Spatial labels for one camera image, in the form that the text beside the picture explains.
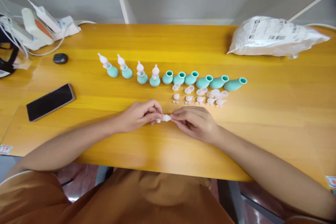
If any black earbud case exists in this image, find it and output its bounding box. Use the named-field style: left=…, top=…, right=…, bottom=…
left=53, top=53, right=69, bottom=65

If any row of open teal bulbs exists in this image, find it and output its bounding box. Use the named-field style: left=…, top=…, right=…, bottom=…
left=161, top=70, right=248, bottom=92

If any person's left hand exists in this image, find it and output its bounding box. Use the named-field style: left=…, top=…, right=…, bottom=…
left=120, top=99, right=163, bottom=133

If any translucent white silicone nozzle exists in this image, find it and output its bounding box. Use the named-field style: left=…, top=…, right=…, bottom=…
left=156, top=113, right=172, bottom=125

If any black smartphone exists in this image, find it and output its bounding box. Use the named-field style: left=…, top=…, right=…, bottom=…
left=26, top=83, right=77, bottom=123

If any person's body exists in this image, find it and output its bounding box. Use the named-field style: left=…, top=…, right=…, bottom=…
left=0, top=167, right=237, bottom=224

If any teal bulb with white nozzle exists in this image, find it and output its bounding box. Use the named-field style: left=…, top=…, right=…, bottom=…
left=97, top=52, right=120, bottom=78
left=136, top=61, right=149, bottom=84
left=117, top=54, right=133, bottom=79
left=149, top=64, right=161, bottom=88

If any bundle of white cables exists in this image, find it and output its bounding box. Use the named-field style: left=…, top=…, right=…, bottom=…
left=0, top=0, right=98, bottom=57

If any white charger adapter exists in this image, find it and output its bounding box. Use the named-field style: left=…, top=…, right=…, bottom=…
left=34, top=5, right=61, bottom=34

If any group of small translucent parts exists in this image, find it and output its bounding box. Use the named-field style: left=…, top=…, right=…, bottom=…
left=171, top=83, right=229, bottom=109

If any person's right hand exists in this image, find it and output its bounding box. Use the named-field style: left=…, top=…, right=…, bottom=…
left=169, top=106, right=222, bottom=145

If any white plastic bag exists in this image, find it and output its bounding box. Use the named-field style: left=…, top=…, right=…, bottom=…
left=226, top=16, right=331, bottom=60

